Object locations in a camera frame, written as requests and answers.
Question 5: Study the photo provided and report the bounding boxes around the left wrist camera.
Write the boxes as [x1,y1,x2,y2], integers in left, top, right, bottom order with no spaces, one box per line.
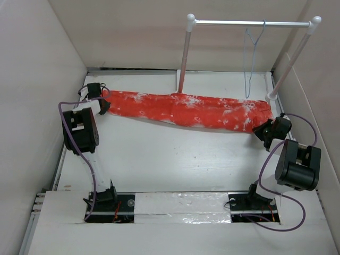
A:
[78,86,89,101]

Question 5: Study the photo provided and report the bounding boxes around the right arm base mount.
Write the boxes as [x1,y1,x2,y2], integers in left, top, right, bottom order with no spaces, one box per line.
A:
[224,182,281,223]

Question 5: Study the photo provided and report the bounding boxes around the blue wire hanger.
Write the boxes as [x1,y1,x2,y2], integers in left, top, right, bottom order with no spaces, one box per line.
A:
[243,20,266,98]

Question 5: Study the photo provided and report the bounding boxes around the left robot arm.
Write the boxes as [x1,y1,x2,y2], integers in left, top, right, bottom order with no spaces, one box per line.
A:
[58,82,118,211]

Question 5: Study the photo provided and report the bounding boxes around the white clothes rack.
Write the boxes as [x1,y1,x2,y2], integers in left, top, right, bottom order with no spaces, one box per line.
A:
[177,13,322,106]

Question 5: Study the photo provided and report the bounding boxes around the red white patterned trousers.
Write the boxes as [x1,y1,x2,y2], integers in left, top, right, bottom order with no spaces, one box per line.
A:
[103,90,273,132]

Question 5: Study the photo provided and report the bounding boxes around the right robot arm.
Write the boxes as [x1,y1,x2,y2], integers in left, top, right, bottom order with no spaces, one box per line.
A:
[245,113,321,209]

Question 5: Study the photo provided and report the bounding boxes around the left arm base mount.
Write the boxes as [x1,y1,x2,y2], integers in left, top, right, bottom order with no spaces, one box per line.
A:
[83,193,135,224]

